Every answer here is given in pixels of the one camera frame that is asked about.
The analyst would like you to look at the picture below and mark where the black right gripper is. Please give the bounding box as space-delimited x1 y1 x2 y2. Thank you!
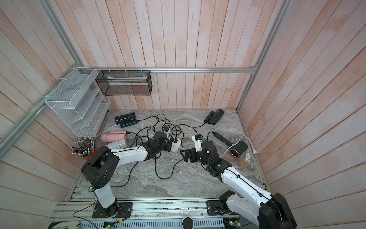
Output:
181 146 212 168

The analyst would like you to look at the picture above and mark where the pink dryer black cord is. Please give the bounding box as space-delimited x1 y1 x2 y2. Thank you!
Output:
154 151 185 180

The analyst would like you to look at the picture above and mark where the black cord with plug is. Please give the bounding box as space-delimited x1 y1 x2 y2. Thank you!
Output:
134 114 168 138

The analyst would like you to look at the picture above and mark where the white dryer black cord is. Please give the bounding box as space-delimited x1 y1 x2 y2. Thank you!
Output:
111 161 139 189

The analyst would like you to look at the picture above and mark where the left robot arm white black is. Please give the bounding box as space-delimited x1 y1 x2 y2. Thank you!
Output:
82 131 172 215

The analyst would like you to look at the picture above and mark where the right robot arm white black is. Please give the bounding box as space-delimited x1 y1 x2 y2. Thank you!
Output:
180 140 297 229

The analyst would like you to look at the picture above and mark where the near white power strip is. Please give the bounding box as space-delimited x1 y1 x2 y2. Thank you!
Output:
145 134 156 144

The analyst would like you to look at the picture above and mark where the white power strip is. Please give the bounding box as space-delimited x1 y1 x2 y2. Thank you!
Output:
145 134 156 144
171 138 181 152

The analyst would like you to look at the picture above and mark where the far white power strip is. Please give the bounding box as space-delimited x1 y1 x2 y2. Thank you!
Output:
171 138 181 152

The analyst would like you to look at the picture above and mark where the black folded hair dryer left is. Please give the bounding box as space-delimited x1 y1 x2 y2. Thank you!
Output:
114 112 138 128

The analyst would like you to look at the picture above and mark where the dark green folded hair dryer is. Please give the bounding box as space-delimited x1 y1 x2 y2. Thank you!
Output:
204 109 224 125

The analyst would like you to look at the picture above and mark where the pink hair dryer left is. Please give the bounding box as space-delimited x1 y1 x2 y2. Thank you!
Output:
101 131 127 143

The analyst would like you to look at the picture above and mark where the dark green hair dryer copper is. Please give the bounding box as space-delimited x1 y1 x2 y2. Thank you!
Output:
213 132 248 159

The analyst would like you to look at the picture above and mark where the black round sensor puck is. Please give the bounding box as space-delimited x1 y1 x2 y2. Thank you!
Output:
182 216 194 229

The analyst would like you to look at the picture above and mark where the red cup of pencils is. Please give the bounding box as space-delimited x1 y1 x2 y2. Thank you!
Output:
70 136 98 159

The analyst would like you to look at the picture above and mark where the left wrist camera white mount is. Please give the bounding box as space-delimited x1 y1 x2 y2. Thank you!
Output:
162 127 171 136

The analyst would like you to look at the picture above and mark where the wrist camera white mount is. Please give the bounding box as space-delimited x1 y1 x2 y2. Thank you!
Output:
162 127 171 136
192 134 203 153

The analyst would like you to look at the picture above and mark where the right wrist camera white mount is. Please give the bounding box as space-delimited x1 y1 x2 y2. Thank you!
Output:
192 134 203 153

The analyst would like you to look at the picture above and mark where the white power strip cable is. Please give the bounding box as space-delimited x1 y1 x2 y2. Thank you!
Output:
220 134 258 158

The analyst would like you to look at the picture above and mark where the black mesh wall basket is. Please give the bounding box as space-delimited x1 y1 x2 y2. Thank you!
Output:
96 70 153 96

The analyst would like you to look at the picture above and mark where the white wire shelf rack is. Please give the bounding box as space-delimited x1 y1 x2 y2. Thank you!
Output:
46 67 111 137

